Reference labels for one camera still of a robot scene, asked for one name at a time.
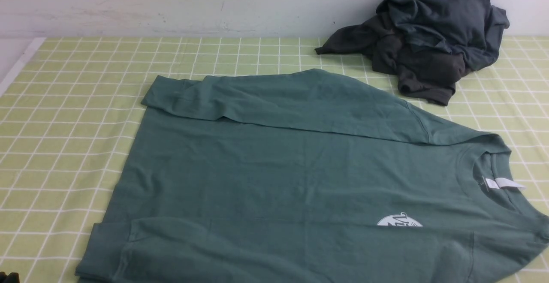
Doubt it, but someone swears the dark grey clothes pile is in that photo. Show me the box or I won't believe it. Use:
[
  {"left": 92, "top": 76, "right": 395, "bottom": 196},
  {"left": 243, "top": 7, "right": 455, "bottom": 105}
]
[{"left": 315, "top": 0, "right": 510, "bottom": 106}]

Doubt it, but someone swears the green checkered tablecloth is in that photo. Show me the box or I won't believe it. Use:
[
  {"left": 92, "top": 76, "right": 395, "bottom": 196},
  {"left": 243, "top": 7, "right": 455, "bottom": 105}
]
[{"left": 0, "top": 36, "right": 549, "bottom": 283}]

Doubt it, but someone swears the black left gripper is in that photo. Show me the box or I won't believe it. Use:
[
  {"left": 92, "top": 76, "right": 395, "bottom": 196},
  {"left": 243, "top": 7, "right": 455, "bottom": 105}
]
[{"left": 0, "top": 271, "right": 20, "bottom": 283}]

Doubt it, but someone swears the green long-sleeved shirt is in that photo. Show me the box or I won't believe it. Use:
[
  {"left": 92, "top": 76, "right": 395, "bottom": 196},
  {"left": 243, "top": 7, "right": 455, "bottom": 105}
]
[{"left": 75, "top": 69, "right": 548, "bottom": 283}]

